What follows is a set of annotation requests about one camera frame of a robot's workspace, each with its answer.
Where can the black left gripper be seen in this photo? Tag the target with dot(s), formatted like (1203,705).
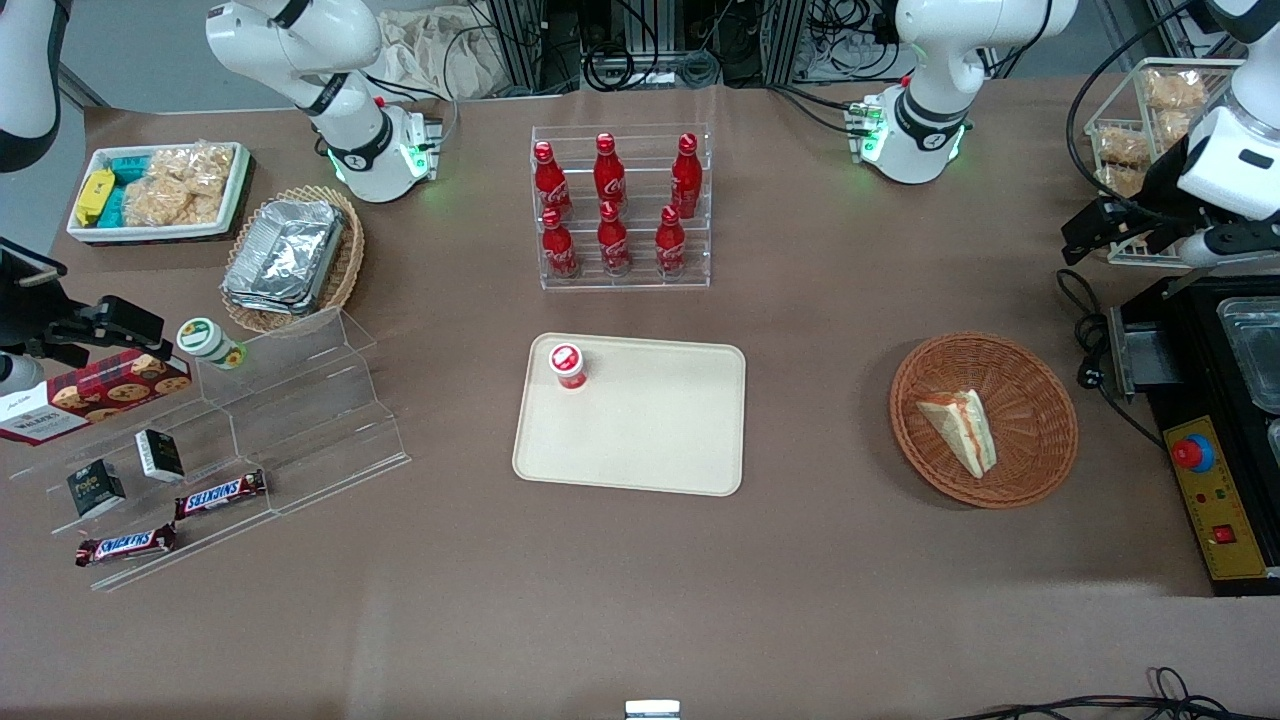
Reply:
(1160,193)

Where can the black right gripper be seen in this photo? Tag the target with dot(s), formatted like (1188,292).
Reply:
(22,312)

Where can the triangular sandwich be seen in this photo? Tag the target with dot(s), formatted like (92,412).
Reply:
(962,430)

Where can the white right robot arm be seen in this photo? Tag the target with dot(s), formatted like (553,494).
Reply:
(300,40)

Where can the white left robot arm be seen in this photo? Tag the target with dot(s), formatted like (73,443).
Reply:
(935,110)

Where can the aluminium foil tray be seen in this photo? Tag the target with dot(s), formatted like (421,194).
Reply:
(285,250)
(262,304)

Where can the round brown wicker basket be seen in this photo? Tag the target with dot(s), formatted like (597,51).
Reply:
(1030,400)

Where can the oval tan wicker basket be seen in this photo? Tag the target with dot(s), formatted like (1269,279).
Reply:
(345,265)

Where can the beige plastic tray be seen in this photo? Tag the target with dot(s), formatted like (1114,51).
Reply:
(650,430)

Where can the wrapped fried pastry bag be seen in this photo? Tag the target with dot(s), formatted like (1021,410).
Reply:
(1172,128)
(1175,90)
(1120,180)
(1122,147)

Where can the red tartan cookie box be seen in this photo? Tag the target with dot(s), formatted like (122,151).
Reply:
(90,395)

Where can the green lidded yogurt cup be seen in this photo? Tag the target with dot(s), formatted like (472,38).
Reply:
(205,340)

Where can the white rectangular snack bin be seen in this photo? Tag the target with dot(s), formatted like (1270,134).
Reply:
(150,233)

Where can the teal snack pack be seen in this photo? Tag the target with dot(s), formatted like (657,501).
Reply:
(113,208)
(128,167)

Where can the yellow snack pack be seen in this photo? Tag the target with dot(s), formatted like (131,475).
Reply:
(95,196)

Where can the black heating machine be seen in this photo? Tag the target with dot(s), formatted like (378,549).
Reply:
(1190,330)

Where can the small black box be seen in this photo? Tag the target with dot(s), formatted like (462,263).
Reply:
(160,455)
(96,488)

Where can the clear bag of crackers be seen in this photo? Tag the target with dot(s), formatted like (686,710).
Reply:
(165,205)
(195,165)

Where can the steel food pan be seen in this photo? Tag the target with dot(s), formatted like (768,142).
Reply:
(1255,350)

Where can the Snickers chocolate bar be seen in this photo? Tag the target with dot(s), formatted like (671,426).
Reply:
(125,545)
(220,494)

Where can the clear acrylic step stand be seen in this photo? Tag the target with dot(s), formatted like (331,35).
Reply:
(310,420)

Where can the red emergency stop button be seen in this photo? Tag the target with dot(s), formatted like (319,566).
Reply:
(1193,454)

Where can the yellow control panel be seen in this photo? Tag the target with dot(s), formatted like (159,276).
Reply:
(1220,500)

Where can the red cola bottle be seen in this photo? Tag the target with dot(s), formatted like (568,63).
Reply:
(609,175)
(613,245)
(670,245)
(559,250)
(686,180)
(550,185)

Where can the crumpled beige cloth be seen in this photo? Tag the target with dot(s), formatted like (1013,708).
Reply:
(440,55)

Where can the clear acrylic bottle rack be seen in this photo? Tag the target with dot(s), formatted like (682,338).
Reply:
(640,285)

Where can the red lidded yogurt cup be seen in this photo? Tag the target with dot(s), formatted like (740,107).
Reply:
(566,362)

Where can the small white metal block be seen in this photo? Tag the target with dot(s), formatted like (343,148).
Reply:
(652,710)

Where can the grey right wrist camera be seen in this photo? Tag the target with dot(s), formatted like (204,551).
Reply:
(18,375)

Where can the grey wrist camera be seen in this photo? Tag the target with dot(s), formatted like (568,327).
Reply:
(1225,245)
(18,375)

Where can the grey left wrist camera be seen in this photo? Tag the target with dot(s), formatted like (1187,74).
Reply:
(1225,245)

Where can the aluminium frame post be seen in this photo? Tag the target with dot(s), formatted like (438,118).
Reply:
(785,40)
(520,45)

